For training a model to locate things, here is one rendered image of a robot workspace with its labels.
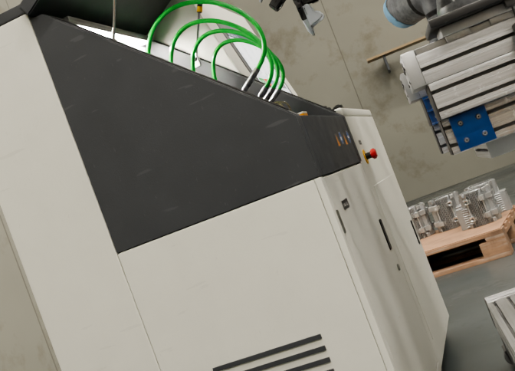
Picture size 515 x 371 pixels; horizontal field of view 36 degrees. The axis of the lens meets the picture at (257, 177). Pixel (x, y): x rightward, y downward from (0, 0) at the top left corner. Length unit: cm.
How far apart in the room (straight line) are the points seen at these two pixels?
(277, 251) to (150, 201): 35
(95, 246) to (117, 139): 29
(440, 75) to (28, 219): 114
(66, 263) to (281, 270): 59
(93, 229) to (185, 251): 26
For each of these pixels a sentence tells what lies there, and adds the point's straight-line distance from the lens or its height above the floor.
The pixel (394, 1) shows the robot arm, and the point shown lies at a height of 123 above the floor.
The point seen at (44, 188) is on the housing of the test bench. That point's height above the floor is 102.
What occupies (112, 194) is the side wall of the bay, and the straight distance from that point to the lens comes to 207.
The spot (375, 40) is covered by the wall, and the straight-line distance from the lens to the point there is 1186.
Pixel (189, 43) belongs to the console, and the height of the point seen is 138.
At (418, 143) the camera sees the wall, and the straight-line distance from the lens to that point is 1175.
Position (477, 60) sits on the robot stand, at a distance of 192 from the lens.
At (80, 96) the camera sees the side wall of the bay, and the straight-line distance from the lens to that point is 210.
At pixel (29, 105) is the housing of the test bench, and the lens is 217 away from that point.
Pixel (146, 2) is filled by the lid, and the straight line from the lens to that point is 264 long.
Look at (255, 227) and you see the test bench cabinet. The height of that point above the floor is 73.
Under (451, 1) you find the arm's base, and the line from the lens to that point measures 196.
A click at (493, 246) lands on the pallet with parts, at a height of 8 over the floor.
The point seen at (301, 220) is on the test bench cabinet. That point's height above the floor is 71.
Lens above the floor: 79
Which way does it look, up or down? 2 degrees up
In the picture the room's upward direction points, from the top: 21 degrees counter-clockwise
